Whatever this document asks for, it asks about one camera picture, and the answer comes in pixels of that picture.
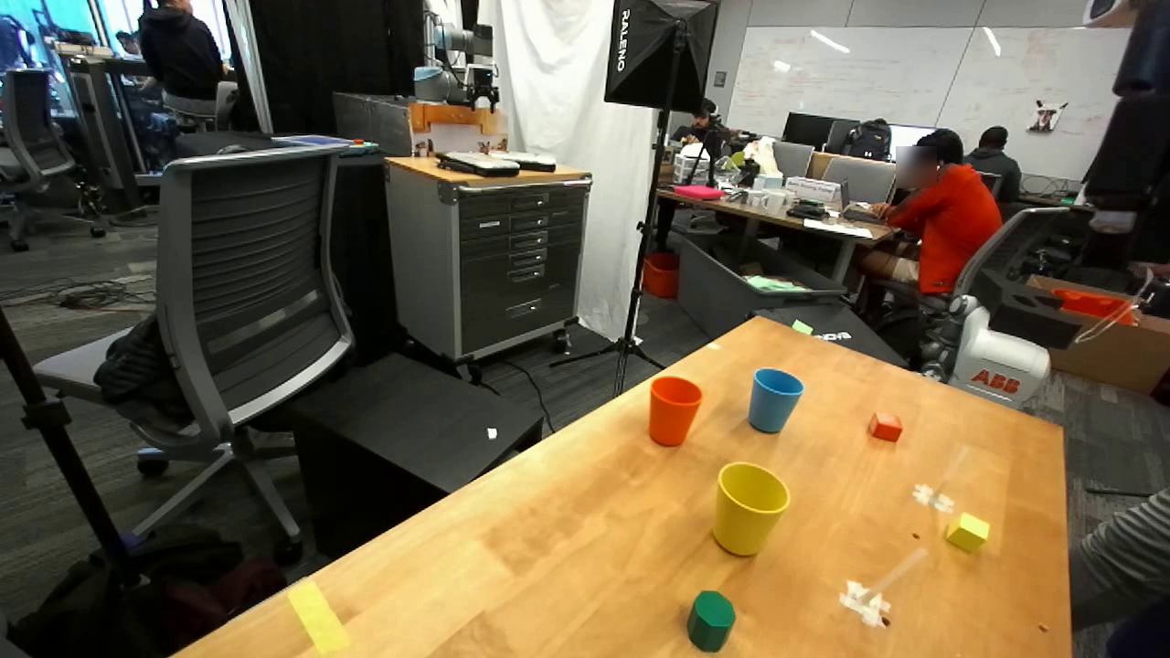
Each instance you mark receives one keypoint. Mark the orange plastic cup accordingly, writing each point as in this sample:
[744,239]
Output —
[674,415]

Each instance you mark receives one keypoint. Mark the yellow plastic cup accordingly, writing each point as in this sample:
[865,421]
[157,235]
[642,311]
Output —
[747,519]

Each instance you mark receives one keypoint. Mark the white ABB robot base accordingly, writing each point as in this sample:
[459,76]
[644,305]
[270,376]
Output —
[993,359]

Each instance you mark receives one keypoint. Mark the blue plastic cup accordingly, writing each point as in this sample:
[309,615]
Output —
[776,408]

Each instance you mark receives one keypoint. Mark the orange bucket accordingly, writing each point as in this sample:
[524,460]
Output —
[660,281]

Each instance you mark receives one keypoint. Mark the black light stand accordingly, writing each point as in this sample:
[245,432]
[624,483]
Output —
[642,242]

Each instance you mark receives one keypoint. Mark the grey drawer cabinet wooden top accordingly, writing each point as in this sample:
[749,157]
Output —
[486,269]

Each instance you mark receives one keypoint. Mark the black flat device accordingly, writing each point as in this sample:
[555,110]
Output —
[477,161]
[533,158]

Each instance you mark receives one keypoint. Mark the black low platform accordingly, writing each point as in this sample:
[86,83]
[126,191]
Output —
[413,425]

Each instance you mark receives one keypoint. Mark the yellow-green tape scrap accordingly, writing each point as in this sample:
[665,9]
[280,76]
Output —
[801,327]

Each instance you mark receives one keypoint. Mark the long cluttered desk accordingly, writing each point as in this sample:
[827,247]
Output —
[780,214]

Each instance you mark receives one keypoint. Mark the distant seated person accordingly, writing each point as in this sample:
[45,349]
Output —
[708,129]

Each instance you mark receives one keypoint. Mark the white curtain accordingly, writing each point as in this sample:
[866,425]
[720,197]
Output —
[549,86]

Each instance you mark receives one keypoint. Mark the black softbox light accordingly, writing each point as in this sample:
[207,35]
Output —
[660,49]

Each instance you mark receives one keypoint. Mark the grey machine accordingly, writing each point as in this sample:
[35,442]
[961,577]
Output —
[459,59]

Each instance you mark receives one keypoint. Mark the red cube block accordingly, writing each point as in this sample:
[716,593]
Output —
[884,431]

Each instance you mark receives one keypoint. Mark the green cylinder block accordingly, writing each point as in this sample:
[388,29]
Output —
[710,623]

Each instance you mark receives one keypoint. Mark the grey mesh office chair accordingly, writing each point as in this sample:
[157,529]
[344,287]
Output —
[255,281]

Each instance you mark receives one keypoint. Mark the black curtain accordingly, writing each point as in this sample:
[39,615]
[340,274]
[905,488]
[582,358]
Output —
[331,59]

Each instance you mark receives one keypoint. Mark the white tape patch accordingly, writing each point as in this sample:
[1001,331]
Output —
[865,604]
[932,499]

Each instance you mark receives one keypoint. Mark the person in orange shirt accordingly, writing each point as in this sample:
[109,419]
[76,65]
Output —
[954,220]

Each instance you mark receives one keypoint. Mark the yellow tape strip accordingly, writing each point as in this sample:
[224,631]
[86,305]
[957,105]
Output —
[315,618]

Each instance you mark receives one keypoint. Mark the grey black office chair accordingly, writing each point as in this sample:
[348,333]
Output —
[1009,258]

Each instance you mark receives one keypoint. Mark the yellow cube block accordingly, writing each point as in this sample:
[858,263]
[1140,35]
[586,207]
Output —
[970,534]

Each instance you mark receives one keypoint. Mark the person in dark green top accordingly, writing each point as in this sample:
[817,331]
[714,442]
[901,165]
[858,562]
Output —
[1000,165]

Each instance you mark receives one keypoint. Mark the dark bundle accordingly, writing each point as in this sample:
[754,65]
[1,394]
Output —
[138,371]

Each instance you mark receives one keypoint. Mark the red tool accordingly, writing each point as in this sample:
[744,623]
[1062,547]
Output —
[1089,305]

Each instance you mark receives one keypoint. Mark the dark floor bag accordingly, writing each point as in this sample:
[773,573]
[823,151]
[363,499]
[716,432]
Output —
[148,596]

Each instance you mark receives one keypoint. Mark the large cardboard box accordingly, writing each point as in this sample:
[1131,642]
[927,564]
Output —
[1110,349]

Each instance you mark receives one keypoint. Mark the black tripod stand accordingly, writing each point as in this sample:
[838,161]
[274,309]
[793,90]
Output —
[60,464]

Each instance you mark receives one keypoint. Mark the standing person in black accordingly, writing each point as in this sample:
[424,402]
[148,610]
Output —
[1135,149]

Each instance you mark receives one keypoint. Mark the person with grey sleeve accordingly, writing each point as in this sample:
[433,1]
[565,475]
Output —
[1121,551]

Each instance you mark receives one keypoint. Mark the grey swivel chair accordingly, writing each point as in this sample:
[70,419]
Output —
[29,149]

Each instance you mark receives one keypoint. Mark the wall whiteboard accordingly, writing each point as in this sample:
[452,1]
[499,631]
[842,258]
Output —
[851,76]

